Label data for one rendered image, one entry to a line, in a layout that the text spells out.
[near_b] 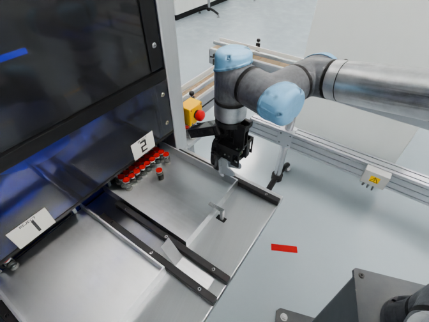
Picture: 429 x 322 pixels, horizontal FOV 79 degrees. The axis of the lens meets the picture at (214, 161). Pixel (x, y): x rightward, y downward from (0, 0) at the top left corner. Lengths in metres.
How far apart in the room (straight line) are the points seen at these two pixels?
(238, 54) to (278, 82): 0.10
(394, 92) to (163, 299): 0.62
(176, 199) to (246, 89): 0.46
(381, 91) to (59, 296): 0.78
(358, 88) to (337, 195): 1.68
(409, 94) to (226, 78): 0.29
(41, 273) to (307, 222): 1.55
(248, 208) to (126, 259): 0.36
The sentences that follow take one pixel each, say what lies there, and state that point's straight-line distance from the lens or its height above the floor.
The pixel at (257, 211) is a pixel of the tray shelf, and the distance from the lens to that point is 0.81.
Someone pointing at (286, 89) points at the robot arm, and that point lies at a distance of 0.47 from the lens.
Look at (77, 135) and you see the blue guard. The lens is 0.67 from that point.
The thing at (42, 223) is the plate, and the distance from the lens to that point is 0.74.
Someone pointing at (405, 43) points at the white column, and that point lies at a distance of 1.95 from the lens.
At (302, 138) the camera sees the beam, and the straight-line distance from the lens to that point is 1.64.
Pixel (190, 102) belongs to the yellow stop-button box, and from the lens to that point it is 0.96.
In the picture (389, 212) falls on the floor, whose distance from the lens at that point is 2.23.
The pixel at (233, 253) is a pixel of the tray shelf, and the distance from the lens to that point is 0.74.
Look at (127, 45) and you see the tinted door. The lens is 0.70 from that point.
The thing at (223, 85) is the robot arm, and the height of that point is 1.28.
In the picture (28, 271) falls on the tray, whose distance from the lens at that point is 0.85.
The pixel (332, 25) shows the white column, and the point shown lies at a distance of 1.99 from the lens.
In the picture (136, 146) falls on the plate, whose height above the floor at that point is 1.03.
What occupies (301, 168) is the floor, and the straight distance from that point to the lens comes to 2.25.
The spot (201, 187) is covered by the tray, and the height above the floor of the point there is 0.88.
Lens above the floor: 1.54
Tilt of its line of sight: 45 degrees down
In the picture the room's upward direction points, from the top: straight up
